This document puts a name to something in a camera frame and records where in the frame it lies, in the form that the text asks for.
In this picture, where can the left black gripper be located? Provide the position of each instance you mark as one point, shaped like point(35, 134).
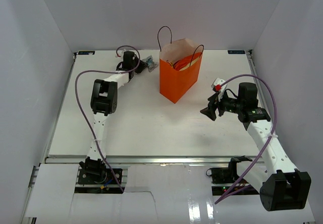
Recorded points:
point(142, 65)

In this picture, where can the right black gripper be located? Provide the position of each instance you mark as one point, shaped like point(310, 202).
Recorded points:
point(210, 111)

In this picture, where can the silver blue snack packet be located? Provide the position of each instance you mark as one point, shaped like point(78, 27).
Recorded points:
point(150, 63)

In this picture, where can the large red chips bag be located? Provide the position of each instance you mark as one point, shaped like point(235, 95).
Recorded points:
point(186, 62)

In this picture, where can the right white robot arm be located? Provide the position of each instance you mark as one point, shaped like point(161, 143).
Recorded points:
point(281, 186)

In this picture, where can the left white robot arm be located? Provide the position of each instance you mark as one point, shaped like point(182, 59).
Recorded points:
point(103, 102)

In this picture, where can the orange paper bag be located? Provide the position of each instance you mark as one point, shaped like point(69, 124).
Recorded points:
point(174, 84)

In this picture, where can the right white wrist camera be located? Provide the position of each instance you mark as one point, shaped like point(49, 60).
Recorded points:
point(219, 85)

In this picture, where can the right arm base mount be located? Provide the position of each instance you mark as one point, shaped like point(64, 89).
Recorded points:
point(221, 175)

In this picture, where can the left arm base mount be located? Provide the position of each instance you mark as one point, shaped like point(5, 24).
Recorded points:
point(104, 177)

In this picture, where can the aluminium table frame rail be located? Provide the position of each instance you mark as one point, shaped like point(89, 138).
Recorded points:
point(146, 159)

